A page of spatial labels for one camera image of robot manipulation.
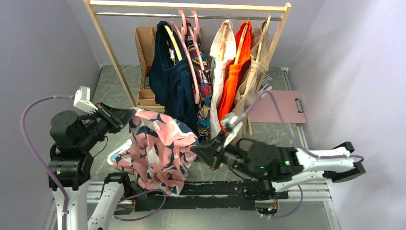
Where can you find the yellow hanger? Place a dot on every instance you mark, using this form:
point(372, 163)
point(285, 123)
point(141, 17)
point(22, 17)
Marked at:
point(175, 51)

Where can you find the pink patterned shorts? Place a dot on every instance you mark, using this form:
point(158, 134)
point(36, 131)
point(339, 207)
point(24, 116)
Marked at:
point(159, 156)

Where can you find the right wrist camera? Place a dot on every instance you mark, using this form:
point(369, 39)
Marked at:
point(232, 123)

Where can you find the wooden hanger in beige garment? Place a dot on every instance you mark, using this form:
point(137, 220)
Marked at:
point(258, 56)

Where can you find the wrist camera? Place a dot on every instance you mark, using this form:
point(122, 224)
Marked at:
point(82, 100)
point(232, 123)

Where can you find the wooden clothes rack frame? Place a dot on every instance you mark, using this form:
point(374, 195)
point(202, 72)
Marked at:
point(91, 6)

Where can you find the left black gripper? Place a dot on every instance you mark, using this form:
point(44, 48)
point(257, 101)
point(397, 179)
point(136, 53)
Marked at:
point(118, 117)

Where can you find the navy blue garment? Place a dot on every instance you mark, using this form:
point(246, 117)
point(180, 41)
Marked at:
point(172, 82)

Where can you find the beige garment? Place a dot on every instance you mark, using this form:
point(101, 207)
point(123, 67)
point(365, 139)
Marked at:
point(242, 99)

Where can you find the colourful patterned garment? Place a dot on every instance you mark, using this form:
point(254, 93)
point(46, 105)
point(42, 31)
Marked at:
point(203, 74)

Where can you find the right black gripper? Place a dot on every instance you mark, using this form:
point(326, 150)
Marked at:
point(209, 152)

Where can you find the wooden hanger in orange shorts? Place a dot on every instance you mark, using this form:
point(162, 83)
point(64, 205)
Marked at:
point(241, 41)

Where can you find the white garment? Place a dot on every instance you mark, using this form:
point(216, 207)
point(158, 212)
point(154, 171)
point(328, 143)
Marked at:
point(218, 71)

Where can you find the wooden hanger in white garment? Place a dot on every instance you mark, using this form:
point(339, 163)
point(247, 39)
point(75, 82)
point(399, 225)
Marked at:
point(223, 40)

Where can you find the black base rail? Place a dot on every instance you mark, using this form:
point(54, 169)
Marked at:
point(220, 194)

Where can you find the orange shorts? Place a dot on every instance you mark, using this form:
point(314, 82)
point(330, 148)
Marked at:
point(235, 74)

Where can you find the metal hanging rod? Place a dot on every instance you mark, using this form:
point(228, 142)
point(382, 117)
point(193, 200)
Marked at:
point(160, 15)

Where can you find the pink clipboard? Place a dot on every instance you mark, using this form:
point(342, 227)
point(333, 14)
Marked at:
point(288, 102)

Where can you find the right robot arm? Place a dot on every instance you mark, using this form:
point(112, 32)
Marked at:
point(275, 169)

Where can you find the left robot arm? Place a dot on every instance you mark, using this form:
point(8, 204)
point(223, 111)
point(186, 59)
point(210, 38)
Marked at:
point(71, 163)

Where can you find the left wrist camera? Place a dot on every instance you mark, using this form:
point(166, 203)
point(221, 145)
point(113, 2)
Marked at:
point(82, 100)

